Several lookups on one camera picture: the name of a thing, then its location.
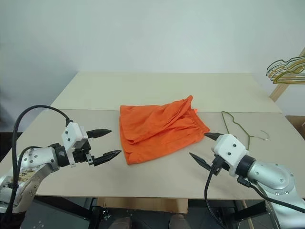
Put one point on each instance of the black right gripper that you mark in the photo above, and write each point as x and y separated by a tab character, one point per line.
218	165

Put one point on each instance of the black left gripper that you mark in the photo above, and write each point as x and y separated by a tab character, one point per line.
80	156

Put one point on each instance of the orange shorts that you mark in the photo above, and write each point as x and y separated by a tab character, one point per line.
155	128

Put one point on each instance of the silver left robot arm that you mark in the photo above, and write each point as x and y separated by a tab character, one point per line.
35	158

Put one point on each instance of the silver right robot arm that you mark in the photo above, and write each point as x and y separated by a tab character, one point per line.
269	171

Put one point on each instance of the brown board under table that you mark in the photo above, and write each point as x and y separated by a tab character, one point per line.
143	205

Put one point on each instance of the wooden clothes rack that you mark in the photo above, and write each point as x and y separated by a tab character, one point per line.
280	90

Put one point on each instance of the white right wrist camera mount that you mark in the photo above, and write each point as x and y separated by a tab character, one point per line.
228	145

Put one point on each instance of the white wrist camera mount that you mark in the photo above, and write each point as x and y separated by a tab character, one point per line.
228	145
70	134

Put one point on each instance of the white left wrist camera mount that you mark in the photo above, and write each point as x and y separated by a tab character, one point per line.
70	134

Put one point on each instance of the black metal table frame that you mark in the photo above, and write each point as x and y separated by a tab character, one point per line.
78	210

